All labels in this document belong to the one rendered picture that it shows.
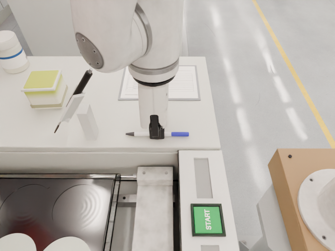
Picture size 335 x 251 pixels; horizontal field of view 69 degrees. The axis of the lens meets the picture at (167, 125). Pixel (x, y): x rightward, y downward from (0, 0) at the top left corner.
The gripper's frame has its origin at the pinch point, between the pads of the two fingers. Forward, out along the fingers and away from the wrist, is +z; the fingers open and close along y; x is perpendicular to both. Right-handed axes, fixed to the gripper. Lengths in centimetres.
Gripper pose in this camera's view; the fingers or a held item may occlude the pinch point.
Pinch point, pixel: (156, 129)
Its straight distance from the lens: 52.6
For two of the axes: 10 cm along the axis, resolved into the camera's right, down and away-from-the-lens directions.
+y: 0.0, 7.5, -6.6
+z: 0.0, 6.6, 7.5
